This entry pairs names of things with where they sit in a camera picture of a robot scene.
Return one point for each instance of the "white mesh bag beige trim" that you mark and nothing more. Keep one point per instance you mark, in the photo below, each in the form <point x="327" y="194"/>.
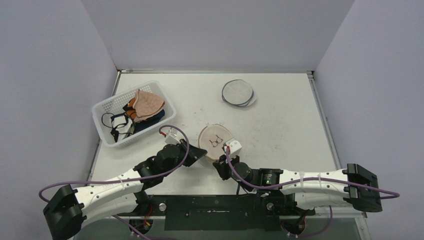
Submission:
<point x="212" y="138"/>

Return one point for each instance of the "beige lace bra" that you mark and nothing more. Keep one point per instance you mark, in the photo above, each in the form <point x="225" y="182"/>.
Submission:
<point x="147" y="105"/>

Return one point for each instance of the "navy blue bra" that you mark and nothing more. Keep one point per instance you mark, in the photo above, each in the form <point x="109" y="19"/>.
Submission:
<point x="142" y="125"/>

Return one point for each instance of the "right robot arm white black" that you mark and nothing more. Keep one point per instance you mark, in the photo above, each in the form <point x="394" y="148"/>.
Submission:
<point x="353" y="186"/>

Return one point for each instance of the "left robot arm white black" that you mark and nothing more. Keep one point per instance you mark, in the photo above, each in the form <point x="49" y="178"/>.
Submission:
<point x="71" y="209"/>

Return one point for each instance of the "aluminium front frame rail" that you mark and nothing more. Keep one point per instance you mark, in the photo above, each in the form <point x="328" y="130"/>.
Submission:
<point x="188" y="206"/>

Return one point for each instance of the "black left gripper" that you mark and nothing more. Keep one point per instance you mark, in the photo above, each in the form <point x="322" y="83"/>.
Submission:
<point x="195" y="153"/>

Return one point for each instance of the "white perforated plastic basket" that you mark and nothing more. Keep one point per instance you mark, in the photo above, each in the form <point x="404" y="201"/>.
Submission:
<point x="102" y="111"/>

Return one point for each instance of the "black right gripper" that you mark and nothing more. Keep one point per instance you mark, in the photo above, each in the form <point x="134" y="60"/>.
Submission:
<point x="224" y="166"/>

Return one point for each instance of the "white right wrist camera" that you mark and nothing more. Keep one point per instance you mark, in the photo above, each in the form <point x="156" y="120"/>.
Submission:
<point x="232" y="147"/>

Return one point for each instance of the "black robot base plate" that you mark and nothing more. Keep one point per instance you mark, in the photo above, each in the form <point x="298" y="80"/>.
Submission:
<point x="201" y="223"/>

